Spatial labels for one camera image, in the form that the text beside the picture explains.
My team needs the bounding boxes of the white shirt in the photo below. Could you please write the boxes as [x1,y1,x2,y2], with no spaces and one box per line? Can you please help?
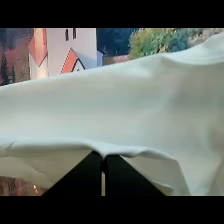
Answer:
[0,32,224,197]

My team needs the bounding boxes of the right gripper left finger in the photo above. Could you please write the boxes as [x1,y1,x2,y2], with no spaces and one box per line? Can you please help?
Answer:
[42,150,103,197]

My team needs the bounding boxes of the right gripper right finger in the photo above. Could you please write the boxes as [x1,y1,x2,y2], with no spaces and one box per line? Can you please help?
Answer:
[104,154,166,197]

